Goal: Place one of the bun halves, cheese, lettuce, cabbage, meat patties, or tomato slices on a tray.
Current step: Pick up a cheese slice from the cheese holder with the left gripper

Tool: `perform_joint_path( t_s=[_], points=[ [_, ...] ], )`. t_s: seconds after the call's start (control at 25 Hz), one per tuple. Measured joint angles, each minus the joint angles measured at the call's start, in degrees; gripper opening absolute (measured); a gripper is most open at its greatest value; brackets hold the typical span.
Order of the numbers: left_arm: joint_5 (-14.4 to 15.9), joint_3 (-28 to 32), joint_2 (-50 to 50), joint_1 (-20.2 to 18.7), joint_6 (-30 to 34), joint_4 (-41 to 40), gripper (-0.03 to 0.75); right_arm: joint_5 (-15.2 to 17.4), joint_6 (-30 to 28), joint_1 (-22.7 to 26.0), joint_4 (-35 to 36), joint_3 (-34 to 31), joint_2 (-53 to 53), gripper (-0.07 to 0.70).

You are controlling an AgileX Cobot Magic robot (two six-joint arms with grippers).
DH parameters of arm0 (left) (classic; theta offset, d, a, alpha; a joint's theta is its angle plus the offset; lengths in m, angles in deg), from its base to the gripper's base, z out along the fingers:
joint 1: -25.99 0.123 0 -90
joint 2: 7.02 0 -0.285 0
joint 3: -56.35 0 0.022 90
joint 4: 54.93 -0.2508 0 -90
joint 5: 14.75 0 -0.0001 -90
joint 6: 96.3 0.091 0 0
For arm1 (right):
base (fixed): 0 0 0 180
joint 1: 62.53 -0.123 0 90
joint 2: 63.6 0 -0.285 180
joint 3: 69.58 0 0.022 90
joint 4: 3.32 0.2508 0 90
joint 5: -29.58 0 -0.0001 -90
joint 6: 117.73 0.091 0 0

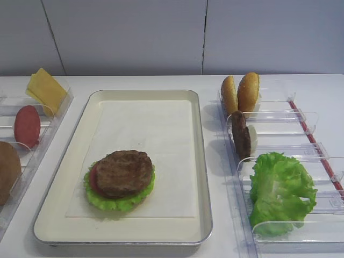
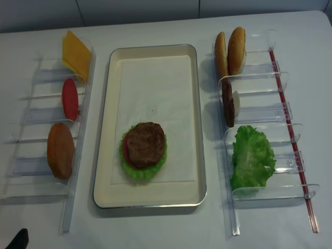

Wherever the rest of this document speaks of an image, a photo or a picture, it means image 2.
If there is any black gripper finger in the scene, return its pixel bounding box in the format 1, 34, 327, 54
6, 228, 28, 249

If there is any orange cheese slice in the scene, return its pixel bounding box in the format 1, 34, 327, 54
62, 30, 91, 83

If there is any green lettuce leaf on tray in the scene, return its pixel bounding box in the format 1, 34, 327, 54
119, 122, 168, 182

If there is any red tomato slice on tray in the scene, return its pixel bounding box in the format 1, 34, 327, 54
122, 133, 135, 167

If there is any red tomato slice in rack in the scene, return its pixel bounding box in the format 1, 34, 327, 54
62, 78, 78, 121

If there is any brown meat patty on tray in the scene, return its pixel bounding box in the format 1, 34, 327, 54
127, 122, 166, 169

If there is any yellow cheese slice in rack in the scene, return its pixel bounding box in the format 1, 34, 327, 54
62, 36, 77, 74

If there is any large green lettuce leaf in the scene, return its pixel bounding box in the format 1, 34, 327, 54
230, 125, 276, 190

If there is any brown meat patty in rack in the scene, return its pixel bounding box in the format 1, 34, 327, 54
222, 78, 235, 128

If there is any clear acrylic left rack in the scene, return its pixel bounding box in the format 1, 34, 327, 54
1, 50, 96, 233

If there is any clear acrylic rack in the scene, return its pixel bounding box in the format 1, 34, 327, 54
211, 30, 320, 237
1, 50, 96, 233

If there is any brown bun half left rack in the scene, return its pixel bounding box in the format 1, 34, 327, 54
47, 123, 75, 180

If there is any cream metal tray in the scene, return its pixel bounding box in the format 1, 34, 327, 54
93, 44, 206, 209

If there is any white paper tray liner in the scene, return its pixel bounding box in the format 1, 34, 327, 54
115, 56, 197, 183

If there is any clear acrylic right rack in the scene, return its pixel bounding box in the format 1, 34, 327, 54
211, 30, 320, 237

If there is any white round slice in rack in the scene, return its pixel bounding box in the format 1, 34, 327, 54
232, 91, 241, 118

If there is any tan bun half left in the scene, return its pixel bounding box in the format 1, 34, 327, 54
214, 32, 228, 78

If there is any tan bun half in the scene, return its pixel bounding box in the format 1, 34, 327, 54
227, 26, 246, 75
214, 32, 228, 78

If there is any tan bun half right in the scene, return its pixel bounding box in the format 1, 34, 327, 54
227, 26, 246, 75

